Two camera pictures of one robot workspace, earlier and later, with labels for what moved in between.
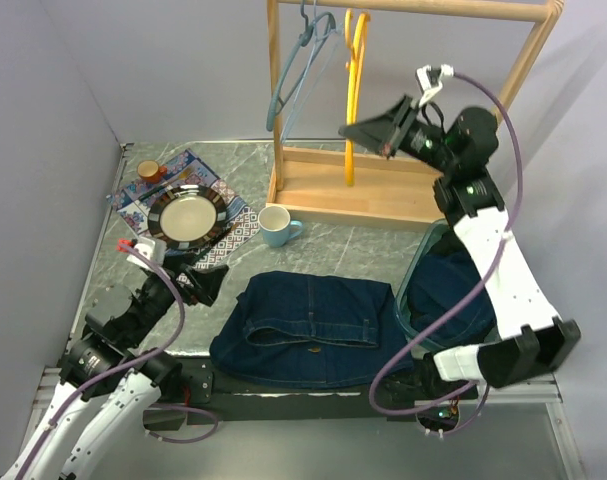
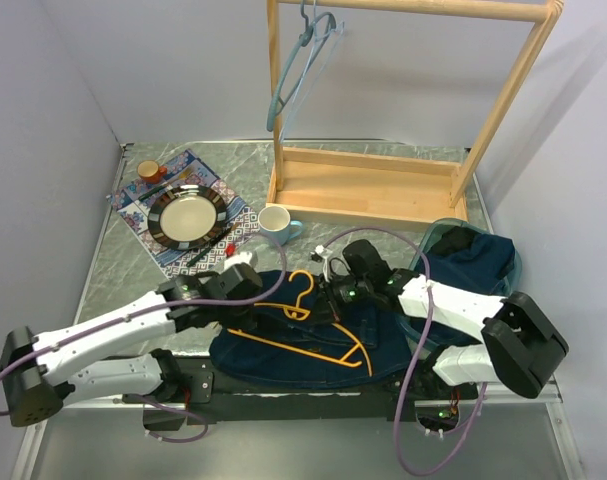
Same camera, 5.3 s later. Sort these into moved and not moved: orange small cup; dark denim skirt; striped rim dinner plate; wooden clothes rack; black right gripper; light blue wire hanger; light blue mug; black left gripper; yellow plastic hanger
Moved: black right gripper; yellow plastic hanger; black left gripper
Not moved: light blue wire hanger; dark denim skirt; orange small cup; light blue mug; striped rim dinner plate; wooden clothes rack
